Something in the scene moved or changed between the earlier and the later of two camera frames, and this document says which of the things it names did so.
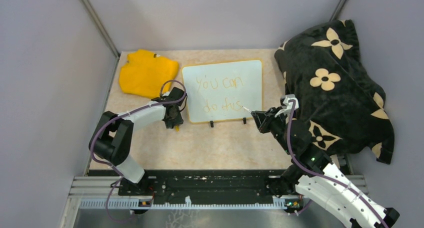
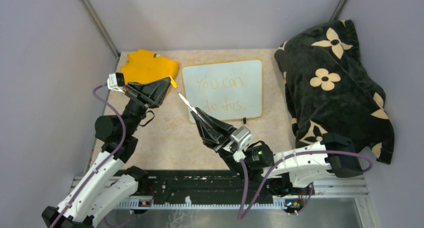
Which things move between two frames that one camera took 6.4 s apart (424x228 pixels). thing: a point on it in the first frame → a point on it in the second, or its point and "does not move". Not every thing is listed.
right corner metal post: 340,4 does not move
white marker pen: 247,108 → 193,108
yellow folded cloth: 143,74 does not move
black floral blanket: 342,106 does not move
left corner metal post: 97,20 does not move
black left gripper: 178,121 → 148,94
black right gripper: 263,119 → 210,136
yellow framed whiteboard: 217,91 does not move
